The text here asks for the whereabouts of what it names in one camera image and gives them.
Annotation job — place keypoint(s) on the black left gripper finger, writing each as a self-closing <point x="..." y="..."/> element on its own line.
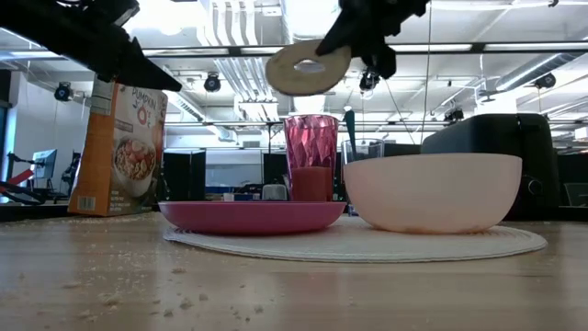
<point x="138" y="71"/>

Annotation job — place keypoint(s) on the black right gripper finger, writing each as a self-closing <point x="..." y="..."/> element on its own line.
<point x="337" y="41"/>

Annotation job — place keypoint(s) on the bagel half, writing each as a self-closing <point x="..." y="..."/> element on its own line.
<point x="285" y="73"/>

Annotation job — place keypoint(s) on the pumpkin cereal box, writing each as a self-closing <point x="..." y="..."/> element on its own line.
<point x="105" y="174"/>

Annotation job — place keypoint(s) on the red faceted plastic tumbler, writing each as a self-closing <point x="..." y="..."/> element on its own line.
<point x="311" y="147"/>

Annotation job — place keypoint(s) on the peach plastic bowl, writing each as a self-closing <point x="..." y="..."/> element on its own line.
<point x="432" y="193"/>

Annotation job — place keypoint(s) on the pink plastic plate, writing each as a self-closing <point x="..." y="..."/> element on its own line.
<point x="248" y="216"/>

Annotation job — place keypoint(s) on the black ceiling spotlight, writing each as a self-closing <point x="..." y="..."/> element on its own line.
<point x="454" y="115"/>
<point x="63" y="91"/>
<point x="212" y="83"/>
<point x="369" y="82"/>
<point x="546" y="81"/>

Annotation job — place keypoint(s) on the clear drinking glass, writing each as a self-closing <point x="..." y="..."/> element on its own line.
<point x="369" y="149"/>

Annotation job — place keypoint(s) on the black partition panel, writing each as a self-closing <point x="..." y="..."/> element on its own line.
<point x="275" y="167"/>
<point x="184" y="174"/>

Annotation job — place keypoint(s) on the computer monitor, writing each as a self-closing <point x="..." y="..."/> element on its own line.
<point x="45" y="163"/>

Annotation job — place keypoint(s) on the grey box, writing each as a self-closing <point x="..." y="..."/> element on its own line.
<point x="274" y="192"/>

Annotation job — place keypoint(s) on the red and black equipment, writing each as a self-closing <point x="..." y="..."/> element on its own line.
<point x="18" y="188"/>

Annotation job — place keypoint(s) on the black toaster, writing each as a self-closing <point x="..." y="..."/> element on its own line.
<point x="505" y="133"/>

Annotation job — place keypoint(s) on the white round woven placemat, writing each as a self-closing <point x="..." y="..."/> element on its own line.
<point x="358" y="246"/>

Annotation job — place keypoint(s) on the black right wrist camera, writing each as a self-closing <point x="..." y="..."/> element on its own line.
<point x="379" y="62"/>

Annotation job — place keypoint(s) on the ceiling light rail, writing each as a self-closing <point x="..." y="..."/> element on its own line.
<point x="206" y="50"/>

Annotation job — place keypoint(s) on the silver ventilation duct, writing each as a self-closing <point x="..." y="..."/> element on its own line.
<point x="528" y="73"/>

